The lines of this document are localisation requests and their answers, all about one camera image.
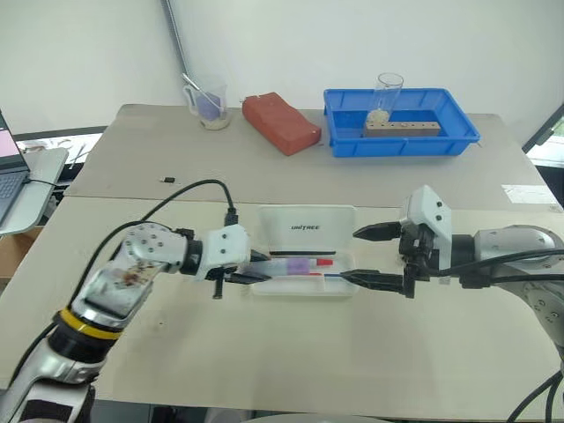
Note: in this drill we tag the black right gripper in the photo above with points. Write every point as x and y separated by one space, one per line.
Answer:
416 244

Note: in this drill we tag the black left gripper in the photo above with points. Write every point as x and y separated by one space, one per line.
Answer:
218 275

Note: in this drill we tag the red-capped marker with purple label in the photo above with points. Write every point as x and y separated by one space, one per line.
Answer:
299 266

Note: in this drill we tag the blue marker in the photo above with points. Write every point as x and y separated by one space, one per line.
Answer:
337 276

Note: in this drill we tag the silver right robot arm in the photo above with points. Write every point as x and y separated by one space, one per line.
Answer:
511 247

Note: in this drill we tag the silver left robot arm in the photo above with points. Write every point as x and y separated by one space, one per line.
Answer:
141 251

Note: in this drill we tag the white plastic pencil case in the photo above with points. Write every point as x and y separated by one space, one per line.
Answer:
304 229

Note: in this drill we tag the black pen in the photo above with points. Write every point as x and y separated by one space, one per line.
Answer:
304 254

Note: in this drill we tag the blue plastic bin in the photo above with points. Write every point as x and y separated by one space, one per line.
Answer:
396 147

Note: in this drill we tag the small black clip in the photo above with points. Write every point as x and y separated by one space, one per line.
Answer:
168 179

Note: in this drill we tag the wooden block with holes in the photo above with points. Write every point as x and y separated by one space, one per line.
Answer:
405 130

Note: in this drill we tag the red brick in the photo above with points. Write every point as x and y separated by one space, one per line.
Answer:
282 123

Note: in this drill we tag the clear drinking glass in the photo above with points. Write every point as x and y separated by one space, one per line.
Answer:
388 97

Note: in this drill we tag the clear plastic measuring cup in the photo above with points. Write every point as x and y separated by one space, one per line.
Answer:
216 110

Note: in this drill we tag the white paper label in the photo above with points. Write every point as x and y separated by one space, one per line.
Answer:
526 194

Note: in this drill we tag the metal spoon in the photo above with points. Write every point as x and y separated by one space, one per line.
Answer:
200 90

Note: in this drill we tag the metal pole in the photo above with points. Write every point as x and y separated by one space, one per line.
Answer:
176 39

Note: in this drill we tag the brown cardboard box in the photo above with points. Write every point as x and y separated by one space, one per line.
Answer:
15 251

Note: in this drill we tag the grey laptop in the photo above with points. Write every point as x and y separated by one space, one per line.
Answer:
9 180

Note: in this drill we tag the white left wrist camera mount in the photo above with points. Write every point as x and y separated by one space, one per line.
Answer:
224 247

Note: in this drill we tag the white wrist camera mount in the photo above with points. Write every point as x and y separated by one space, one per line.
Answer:
434 216
224 247

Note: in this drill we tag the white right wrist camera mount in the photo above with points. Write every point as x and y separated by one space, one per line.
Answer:
434 216

